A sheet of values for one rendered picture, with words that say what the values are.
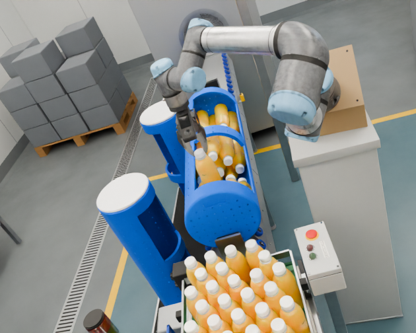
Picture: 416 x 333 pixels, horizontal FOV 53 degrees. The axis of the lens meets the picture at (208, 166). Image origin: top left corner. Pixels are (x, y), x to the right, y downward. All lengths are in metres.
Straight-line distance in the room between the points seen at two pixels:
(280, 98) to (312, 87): 0.08
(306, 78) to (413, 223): 1.98
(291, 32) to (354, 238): 1.14
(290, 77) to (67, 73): 4.07
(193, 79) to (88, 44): 3.95
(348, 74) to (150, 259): 1.29
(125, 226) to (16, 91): 3.47
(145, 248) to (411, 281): 1.45
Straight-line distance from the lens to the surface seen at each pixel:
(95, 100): 5.00
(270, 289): 1.30
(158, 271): 2.28
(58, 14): 7.02
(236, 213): 1.55
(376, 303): 2.38
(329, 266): 1.32
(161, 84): 1.38
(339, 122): 1.69
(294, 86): 1.02
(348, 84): 1.68
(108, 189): 2.18
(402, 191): 3.10
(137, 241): 2.13
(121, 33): 6.82
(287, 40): 1.08
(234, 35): 1.21
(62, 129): 5.35
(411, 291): 2.59
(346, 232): 1.95
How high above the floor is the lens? 2.13
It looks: 34 degrees down
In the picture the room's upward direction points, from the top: 24 degrees counter-clockwise
